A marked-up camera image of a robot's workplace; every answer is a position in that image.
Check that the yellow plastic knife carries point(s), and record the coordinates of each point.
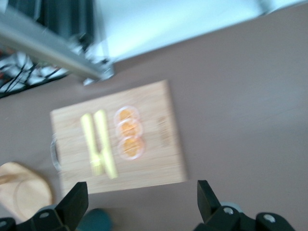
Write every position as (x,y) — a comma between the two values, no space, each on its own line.
(103,144)

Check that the dark green cup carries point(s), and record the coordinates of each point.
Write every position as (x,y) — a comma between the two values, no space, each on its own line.
(96,221)

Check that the wooden mug rack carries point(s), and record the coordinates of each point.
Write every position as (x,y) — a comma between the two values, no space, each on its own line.
(26,190)

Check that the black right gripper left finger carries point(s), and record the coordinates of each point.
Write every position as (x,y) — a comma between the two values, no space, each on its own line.
(72,207)

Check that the orange slice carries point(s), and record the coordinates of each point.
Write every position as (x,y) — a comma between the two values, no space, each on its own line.
(128,128)
(126,114)
(132,147)

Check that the aluminium frame profile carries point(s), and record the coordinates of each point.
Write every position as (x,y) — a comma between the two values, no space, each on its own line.
(48,48)

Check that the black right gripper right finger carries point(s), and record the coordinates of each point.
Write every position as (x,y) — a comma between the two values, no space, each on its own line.
(209,207)

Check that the yellow plastic fork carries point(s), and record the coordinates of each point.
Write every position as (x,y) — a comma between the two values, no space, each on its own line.
(90,139)

